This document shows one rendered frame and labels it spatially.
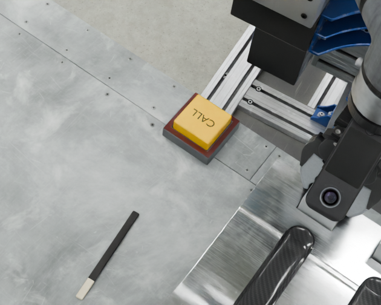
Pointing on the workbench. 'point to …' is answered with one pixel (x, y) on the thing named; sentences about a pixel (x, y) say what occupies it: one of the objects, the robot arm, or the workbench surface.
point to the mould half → (190, 297)
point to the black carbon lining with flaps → (269, 295)
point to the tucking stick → (107, 255)
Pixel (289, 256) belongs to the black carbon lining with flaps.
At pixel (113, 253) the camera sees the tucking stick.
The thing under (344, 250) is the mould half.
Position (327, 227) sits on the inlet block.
